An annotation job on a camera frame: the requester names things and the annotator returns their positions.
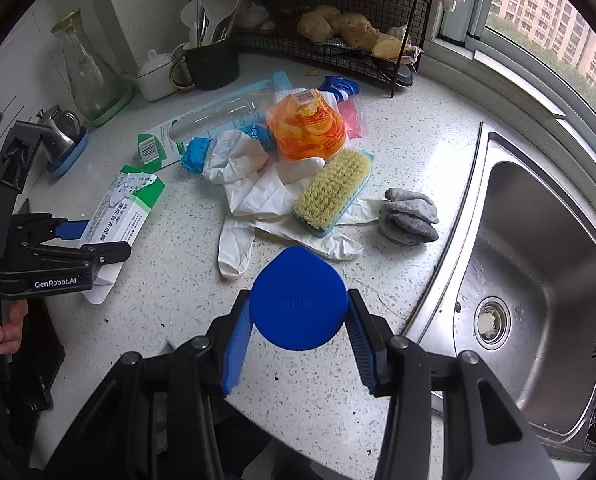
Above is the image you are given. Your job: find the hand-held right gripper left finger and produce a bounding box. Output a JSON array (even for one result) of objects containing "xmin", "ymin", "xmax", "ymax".
[{"xmin": 45, "ymin": 287, "xmax": 253, "ymax": 480}]

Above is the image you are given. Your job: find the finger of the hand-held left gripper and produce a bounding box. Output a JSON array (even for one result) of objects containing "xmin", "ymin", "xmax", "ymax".
[
  {"xmin": 10, "ymin": 213, "xmax": 89, "ymax": 243},
  {"xmin": 20, "ymin": 241, "xmax": 132, "ymax": 266}
]

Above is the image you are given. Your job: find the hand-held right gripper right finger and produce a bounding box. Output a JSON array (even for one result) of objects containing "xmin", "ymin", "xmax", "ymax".
[{"xmin": 347, "ymin": 289, "xmax": 561, "ymax": 480}]

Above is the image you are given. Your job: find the green white medicine box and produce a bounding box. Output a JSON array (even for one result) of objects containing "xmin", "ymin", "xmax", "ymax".
[{"xmin": 80, "ymin": 165, "xmax": 166, "ymax": 306}]

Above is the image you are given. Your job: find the blue round plastic lid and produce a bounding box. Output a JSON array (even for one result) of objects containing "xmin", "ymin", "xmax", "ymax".
[{"xmin": 249, "ymin": 246, "xmax": 349, "ymax": 352}]

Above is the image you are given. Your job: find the white rubber glove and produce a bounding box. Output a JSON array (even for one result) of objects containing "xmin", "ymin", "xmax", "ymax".
[
  {"xmin": 202, "ymin": 130, "xmax": 326, "ymax": 218},
  {"xmin": 217, "ymin": 195, "xmax": 386, "ymax": 282}
]

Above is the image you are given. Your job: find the light blue plastic wrapper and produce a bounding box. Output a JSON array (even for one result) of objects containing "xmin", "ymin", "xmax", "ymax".
[{"xmin": 180, "ymin": 121, "xmax": 277, "ymax": 174}]

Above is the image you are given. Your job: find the grey cloth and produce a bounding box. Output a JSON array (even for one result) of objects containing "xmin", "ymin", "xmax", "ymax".
[{"xmin": 379, "ymin": 187, "xmax": 439, "ymax": 247}]

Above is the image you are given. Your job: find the bristle scrubbing brush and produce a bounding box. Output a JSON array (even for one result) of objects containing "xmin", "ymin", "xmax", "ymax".
[{"xmin": 293, "ymin": 148, "xmax": 375, "ymax": 237}]

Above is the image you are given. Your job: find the torn clear blister package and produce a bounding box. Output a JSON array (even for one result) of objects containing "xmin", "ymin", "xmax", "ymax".
[{"xmin": 138, "ymin": 71, "xmax": 295, "ymax": 171}]

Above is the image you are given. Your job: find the orange plastic food bag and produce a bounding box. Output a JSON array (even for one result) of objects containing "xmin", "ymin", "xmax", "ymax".
[{"xmin": 267, "ymin": 88, "xmax": 347, "ymax": 162}]

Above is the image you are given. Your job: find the pink plastic bag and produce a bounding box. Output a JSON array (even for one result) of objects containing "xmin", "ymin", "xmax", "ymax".
[{"xmin": 339, "ymin": 99, "xmax": 366, "ymax": 141}]

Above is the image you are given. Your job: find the white textured wipe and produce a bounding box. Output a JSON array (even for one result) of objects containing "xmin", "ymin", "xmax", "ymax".
[{"xmin": 272, "ymin": 87, "xmax": 303, "ymax": 111}]

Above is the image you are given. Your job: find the dark blue wrapper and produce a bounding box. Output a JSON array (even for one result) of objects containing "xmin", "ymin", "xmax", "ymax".
[{"xmin": 319, "ymin": 75, "xmax": 361, "ymax": 103}]

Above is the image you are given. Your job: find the person's left hand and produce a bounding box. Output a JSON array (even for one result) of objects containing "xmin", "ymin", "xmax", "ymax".
[{"xmin": 0, "ymin": 300, "xmax": 29, "ymax": 356}]

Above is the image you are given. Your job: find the blue dish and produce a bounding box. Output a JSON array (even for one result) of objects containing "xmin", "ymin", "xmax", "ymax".
[{"xmin": 45, "ymin": 127, "xmax": 89, "ymax": 177}]

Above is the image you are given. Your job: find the small steel teapot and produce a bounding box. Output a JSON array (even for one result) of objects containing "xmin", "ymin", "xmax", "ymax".
[{"xmin": 35, "ymin": 104, "xmax": 83, "ymax": 163}]

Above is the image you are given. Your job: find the sink drain strainer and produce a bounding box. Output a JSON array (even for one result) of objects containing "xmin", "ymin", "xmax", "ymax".
[{"xmin": 473, "ymin": 296, "xmax": 513, "ymax": 351}]

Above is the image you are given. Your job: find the green tray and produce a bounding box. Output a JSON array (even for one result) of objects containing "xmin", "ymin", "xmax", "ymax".
[{"xmin": 80, "ymin": 82, "xmax": 134, "ymax": 127}]

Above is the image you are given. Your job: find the glass carafe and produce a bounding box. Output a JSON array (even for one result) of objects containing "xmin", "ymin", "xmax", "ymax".
[{"xmin": 51, "ymin": 8, "xmax": 123, "ymax": 121}]

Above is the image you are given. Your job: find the stainless steel sink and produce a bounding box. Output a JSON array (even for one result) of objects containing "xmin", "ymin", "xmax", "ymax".
[{"xmin": 403, "ymin": 121, "xmax": 596, "ymax": 463}]

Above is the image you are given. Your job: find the white plastic ladle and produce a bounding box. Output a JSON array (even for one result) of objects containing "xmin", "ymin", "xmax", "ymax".
[{"xmin": 200, "ymin": 0, "xmax": 241, "ymax": 46}]

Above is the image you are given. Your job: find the garlic bulb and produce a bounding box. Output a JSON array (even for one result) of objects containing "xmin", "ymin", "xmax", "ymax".
[{"xmin": 238, "ymin": 2, "xmax": 269, "ymax": 31}]

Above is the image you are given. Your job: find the wooden chopstick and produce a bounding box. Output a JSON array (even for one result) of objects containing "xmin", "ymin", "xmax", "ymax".
[{"xmin": 222, "ymin": 0, "xmax": 252, "ymax": 41}]

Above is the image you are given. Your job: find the window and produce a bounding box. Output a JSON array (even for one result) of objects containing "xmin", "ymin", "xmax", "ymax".
[{"xmin": 440, "ymin": 0, "xmax": 596, "ymax": 141}]

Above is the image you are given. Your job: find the dark green mug gold handle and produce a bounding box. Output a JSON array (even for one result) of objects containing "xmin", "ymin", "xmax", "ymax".
[{"xmin": 170, "ymin": 37, "xmax": 241, "ymax": 92}]

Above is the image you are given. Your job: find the black wire rack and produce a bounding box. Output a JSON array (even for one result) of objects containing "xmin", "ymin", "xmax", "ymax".
[{"xmin": 226, "ymin": 0, "xmax": 439, "ymax": 98}]

